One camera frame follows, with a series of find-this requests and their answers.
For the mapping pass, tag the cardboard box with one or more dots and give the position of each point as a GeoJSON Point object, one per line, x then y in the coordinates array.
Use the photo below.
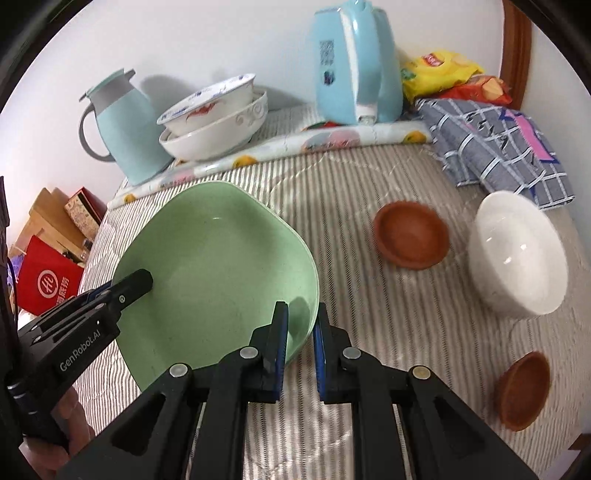
{"type": "Point", "coordinates": [46, 217]}

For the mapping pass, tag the light blue electric kettle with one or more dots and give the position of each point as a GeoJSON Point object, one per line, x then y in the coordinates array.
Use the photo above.
{"type": "Point", "coordinates": [341, 74]}

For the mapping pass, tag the red shopping bag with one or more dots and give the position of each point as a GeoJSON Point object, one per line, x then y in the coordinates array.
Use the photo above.
{"type": "Point", "coordinates": [46, 277]}

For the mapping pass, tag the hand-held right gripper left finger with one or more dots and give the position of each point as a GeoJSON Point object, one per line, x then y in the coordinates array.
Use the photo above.
{"type": "Point", "coordinates": [280, 344]}

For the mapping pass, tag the yellow snack bag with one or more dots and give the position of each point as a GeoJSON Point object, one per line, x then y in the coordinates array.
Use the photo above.
{"type": "Point", "coordinates": [438, 74]}

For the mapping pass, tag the floral printed mat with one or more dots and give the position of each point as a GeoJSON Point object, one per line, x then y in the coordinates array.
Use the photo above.
{"type": "Point", "coordinates": [323, 138]}

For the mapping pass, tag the plain white bowl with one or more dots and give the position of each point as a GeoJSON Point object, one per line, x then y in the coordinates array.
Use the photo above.
{"type": "Point", "coordinates": [512, 258]}

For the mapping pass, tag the striped bed sheet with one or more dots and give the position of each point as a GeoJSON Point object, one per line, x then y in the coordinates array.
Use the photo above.
{"type": "Point", "coordinates": [369, 314]}

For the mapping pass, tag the grey plaid cloth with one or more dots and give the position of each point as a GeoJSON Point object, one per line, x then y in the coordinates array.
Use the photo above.
{"type": "Point", "coordinates": [480, 147]}

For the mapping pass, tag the light blue thermos jug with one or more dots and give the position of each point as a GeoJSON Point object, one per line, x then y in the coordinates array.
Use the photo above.
{"type": "Point", "coordinates": [129, 134]}

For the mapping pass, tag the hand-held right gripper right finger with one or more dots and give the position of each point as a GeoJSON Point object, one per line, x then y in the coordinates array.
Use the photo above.
{"type": "Point", "coordinates": [318, 350]}

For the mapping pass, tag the large green bowl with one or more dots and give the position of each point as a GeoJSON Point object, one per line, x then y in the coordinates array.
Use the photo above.
{"type": "Point", "coordinates": [217, 258]}

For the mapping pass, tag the red patterned box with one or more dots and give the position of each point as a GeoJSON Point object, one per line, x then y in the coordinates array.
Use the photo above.
{"type": "Point", "coordinates": [83, 210]}

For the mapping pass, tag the person's left hand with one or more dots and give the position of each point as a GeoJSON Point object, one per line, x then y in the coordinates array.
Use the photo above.
{"type": "Point", "coordinates": [69, 422]}

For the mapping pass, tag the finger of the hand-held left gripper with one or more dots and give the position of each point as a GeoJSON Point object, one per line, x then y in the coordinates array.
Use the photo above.
{"type": "Point", "coordinates": [134, 287]}

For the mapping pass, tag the small brown bowl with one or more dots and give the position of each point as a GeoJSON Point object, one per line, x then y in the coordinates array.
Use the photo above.
{"type": "Point", "coordinates": [411, 235]}
{"type": "Point", "coordinates": [521, 392]}

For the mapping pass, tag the wooden bed frame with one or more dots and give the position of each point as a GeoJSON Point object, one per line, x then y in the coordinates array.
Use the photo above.
{"type": "Point", "coordinates": [517, 46]}

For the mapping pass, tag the red snack bag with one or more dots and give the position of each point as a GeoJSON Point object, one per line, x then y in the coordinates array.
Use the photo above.
{"type": "Point", "coordinates": [489, 90]}

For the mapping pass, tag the white bowl with embossed rim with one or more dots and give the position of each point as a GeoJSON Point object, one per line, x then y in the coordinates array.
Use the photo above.
{"type": "Point", "coordinates": [221, 138]}

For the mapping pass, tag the white bowl with painted pattern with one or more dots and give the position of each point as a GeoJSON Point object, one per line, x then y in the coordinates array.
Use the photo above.
{"type": "Point", "coordinates": [207, 108]}

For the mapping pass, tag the pink paper tag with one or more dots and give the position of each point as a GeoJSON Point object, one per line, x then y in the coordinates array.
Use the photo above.
{"type": "Point", "coordinates": [531, 134]}

